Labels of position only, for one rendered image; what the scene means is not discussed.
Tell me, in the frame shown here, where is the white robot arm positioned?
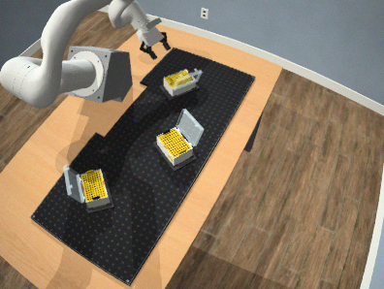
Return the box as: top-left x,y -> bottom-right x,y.
0,0 -> 162,109

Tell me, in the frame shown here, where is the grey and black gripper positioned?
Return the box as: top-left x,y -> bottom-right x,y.
136,26 -> 171,60

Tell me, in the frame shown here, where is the yellow tip rack plate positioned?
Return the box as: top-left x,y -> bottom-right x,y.
81,170 -> 107,202

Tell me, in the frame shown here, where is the yellow pipette tip rack insert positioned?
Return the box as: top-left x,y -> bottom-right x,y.
159,129 -> 191,158
166,71 -> 190,87

